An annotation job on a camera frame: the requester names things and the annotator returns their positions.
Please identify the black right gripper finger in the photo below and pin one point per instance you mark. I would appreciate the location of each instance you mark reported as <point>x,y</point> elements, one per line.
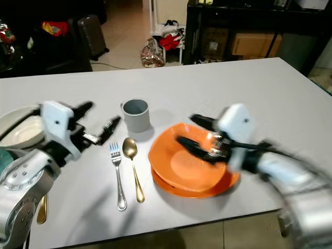
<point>202,149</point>
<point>206,123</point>

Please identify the orange plate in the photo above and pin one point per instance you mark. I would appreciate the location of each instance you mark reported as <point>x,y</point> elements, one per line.
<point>179,168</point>
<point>218,190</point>

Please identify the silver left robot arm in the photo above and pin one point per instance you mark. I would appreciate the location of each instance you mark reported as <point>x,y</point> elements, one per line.
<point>21,192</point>

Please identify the gold spoon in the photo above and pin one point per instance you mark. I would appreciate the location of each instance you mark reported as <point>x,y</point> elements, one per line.
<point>129,149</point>

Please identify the grey cup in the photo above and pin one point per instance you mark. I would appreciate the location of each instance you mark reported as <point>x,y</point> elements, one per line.
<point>136,119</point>

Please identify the silver fork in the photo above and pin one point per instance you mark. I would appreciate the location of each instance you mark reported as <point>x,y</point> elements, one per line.
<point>116,158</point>

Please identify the dark sofa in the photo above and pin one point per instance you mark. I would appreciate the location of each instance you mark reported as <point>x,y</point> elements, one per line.
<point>52,52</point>

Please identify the white bowl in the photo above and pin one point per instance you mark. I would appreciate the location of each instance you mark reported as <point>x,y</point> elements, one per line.
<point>18,135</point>

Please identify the teal plate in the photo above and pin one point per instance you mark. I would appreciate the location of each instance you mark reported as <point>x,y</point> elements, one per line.
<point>4,160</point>

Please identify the dark suitcase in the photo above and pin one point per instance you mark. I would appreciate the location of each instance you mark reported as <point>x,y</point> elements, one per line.
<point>93,35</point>

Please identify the small brown cardboard box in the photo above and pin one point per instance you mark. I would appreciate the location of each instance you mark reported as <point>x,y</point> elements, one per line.
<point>213,44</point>

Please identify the patterned bag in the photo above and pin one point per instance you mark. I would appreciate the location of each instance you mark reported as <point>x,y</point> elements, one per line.
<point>151,54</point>

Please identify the red bag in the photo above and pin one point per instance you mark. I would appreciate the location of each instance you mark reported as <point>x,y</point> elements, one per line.
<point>54,27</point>

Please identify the red cloth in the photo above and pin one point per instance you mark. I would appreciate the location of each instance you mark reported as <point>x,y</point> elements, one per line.
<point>170,40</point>

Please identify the wide cardboard box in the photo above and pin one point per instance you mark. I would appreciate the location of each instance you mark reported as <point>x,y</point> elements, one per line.
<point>254,45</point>

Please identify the colourful snack bag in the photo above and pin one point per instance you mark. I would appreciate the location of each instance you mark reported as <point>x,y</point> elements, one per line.
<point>6,34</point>

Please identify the white rack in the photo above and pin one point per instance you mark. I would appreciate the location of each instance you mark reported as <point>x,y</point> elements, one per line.
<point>154,21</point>

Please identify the black cabinet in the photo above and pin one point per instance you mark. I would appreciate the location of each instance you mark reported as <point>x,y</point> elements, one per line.
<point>254,18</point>

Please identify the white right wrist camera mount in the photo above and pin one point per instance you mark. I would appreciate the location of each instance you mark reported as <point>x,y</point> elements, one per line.
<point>237,124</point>

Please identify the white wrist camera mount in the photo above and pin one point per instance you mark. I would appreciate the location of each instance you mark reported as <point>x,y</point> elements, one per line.
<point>237,124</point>
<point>57,116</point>

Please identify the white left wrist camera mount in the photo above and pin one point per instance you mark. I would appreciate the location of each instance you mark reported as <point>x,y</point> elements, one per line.
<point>57,116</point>

